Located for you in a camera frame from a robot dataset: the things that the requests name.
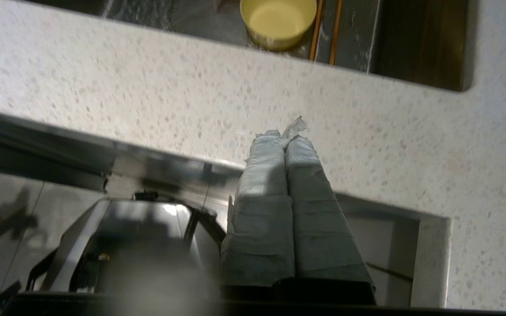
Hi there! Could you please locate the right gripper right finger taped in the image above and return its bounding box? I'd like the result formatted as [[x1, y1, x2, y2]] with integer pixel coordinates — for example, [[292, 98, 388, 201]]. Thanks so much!
[[281, 116, 376, 287]]

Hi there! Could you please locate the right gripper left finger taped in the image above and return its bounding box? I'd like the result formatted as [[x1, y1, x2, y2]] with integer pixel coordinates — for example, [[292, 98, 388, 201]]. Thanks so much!
[[220, 129, 295, 287]]

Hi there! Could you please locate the brown wooden chopstick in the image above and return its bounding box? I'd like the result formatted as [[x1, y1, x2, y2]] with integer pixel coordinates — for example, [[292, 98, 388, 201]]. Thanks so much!
[[328, 0, 343, 65], [309, 0, 325, 61]]

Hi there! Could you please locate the yellow plastic bowl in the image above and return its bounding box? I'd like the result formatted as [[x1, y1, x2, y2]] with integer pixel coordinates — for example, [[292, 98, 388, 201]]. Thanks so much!
[[240, 0, 318, 51]]

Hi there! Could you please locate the stainless steel sink basin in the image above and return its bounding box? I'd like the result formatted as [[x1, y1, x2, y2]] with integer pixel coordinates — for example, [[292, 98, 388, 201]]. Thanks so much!
[[29, 0, 477, 93]]

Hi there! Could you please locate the white cabinet side panel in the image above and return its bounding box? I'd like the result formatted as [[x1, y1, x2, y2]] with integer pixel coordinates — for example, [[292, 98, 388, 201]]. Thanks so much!
[[336, 193, 452, 309]]

